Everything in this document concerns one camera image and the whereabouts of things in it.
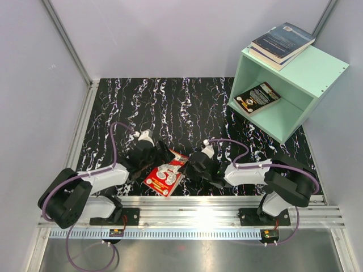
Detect red book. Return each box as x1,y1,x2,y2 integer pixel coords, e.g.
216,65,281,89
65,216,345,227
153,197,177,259
143,150,188,197

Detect black paperback book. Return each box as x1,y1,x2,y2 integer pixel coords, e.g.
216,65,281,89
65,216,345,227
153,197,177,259
234,82,281,116

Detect blue orange paperback book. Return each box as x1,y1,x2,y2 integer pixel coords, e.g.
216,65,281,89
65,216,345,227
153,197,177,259
249,46,298,71

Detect dark blue hardcover book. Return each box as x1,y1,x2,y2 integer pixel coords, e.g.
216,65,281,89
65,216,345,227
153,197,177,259
250,22,315,63

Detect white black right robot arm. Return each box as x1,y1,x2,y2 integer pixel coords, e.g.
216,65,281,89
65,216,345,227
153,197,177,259
178,150,320,226

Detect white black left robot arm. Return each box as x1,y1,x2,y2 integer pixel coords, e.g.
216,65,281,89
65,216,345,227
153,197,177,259
37,140,175,229

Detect mint green open cabinet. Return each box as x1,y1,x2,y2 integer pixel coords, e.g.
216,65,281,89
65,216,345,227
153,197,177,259
228,46,349,143

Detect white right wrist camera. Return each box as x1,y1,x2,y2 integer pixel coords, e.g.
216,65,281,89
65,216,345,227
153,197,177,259
201,139,214,159

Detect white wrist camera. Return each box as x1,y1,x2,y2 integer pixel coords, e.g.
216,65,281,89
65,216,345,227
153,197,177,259
133,129,155,146
201,139,214,159

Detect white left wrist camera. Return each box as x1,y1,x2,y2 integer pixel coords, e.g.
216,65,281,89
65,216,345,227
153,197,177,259
133,129,155,146

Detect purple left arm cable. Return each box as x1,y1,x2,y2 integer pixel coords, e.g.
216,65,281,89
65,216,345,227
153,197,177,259
42,121,140,270

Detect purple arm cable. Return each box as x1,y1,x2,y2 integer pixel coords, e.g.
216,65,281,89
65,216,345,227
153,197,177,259
42,121,140,270
201,138,320,247

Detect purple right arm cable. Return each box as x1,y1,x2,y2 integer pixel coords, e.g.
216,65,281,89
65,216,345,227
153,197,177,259
201,138,320,247

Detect aluminium rail frame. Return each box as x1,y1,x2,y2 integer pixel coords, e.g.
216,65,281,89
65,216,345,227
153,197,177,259
36,195,345,228

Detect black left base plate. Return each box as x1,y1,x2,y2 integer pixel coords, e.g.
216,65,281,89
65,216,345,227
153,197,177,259
89,207,140,226

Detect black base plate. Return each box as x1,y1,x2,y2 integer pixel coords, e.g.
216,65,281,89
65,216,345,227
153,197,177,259
238,208,291,227
89,207,140,226

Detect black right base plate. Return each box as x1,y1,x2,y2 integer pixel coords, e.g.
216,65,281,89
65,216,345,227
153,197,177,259
238,208,291,227

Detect slotted cable duct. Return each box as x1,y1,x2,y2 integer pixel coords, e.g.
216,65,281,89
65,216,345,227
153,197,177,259
50,228,279,240

